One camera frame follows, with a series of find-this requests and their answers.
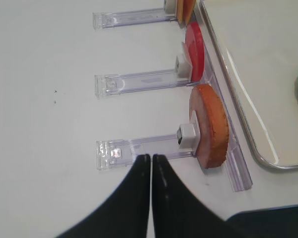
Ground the clear acrylic left rack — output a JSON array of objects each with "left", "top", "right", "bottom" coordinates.
[{"left": 92, "top": 7, "right": 253, "bottom": 192}]

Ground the white pusher block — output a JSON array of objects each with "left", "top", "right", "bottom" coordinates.
[
  {"left": 175, "top": 49, "right": 193, "bottom": 79},
  {"left": 163, "top": 0, "right": 177, "bottom": 14},
  {"left": 176, "top": 110, "right": 201, "bottom": 152}
]

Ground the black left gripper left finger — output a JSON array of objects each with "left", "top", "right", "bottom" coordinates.
[{"left": 58, "top": 154, "right": 150, "bottom": 238}]

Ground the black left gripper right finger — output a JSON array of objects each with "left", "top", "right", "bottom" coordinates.
[{"left": 151, "top": 154, "right": 241, "bottom": 238}]

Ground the orange bun slice in rack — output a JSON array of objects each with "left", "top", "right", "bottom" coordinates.
[{"left": 189, "top": 84, "right": 229, "bottom": 169}]

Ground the white rectangular serving tray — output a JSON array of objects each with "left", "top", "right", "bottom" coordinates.
[{"left": 199, "top": 0, "right": 298, "bottom": 169}]

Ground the orange cheese slice far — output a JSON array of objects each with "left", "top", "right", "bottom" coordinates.
[{"left": 176, "top": 0, "right": 184, "bottom": 24}]

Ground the orange cheese slice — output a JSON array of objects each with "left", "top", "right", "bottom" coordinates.
[
  {"left": 176, "top": 0, "right": 184, "bottom": 24},
  {"left": 183, "top": 0, "right": 196, "bottom": 25}
]

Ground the white pusher block near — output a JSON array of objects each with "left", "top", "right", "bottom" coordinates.
[{"left": 176, "top": 110, "right": 201, "bottom": 152}]

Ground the red tomato slice in rack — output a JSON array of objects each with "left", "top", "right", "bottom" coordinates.
[{"left": 184, "top": 22, "right": 205, "bottom": 85}]

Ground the orange cheese slice near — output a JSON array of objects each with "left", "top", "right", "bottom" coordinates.
[{"left": 183, "top": 0, "right": 196, "bottom": 25}]

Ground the white pusher block far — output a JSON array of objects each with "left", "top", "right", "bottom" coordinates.
[{"left": 163, "top": 0, "right": 177, "bottom": 14}]

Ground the white pusher block middle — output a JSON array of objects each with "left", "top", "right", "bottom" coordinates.
[{"left": 175, "top": 49, "right": 193, "bottom": 79}]

